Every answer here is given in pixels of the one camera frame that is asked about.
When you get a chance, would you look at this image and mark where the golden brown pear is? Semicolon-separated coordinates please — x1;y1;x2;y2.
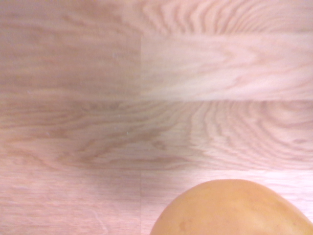
149;179;313;235

